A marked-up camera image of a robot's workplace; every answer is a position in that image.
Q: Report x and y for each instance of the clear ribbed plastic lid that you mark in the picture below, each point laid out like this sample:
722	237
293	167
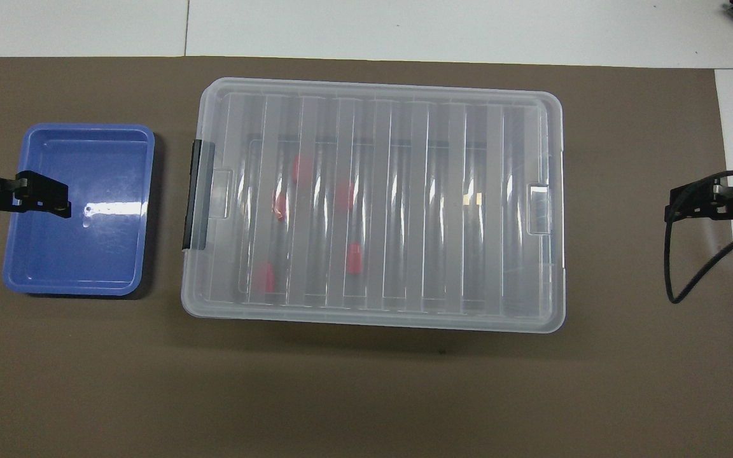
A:
226	89

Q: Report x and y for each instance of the red block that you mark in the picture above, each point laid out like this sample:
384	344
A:
344	196
303	168
280	207
265	278

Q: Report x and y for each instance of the blue plastic tray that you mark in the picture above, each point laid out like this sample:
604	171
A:
80	210

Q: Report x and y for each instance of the clear plastic storage box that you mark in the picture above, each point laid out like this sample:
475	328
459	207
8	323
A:
404	191

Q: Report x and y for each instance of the brown table mat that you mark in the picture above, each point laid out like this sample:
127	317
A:
354	394

